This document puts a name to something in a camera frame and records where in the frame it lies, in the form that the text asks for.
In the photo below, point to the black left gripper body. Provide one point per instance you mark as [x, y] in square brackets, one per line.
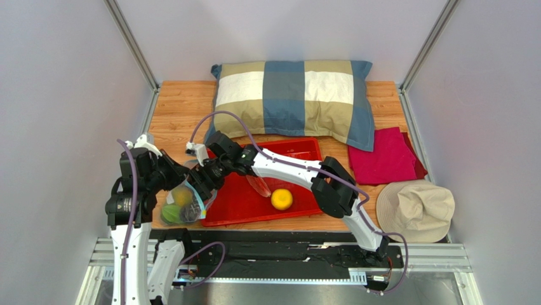
[166, 175]

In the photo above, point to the red plastic tray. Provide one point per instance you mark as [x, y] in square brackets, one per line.
[237, 202]

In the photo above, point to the beige bucket hat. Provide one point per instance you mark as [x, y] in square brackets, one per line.
[418, 210]

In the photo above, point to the magenta folded cloth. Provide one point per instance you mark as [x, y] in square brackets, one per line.
[390, 160]

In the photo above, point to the yellow green fake mango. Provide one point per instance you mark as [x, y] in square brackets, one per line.
[182, 196]

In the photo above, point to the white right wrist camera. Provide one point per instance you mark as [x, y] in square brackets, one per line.
[199, 151]

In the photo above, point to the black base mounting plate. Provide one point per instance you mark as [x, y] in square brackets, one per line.
[295, 255]

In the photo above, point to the yellow fake lemon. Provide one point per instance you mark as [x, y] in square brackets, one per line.
[281, 199]

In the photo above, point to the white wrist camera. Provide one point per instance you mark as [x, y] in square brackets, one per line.
[146, 141]
[199, 151]

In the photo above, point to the clear zip top bag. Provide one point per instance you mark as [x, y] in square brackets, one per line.
[198, 210]

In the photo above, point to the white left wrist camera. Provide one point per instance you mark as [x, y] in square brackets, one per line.
[146, 141]

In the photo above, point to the dark red cloth underneath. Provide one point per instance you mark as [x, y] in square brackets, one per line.
[420, 170]

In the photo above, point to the checkered blue beige pillow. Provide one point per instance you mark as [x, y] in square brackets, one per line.
[314, 98]

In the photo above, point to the green fake lime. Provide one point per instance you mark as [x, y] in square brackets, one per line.
[171, 214]

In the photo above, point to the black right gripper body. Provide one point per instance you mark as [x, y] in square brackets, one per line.
[202, 179]

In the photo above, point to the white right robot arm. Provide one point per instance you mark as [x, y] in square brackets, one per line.
[334, 190]

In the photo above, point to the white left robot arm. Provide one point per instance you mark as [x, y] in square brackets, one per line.
[145, 172]

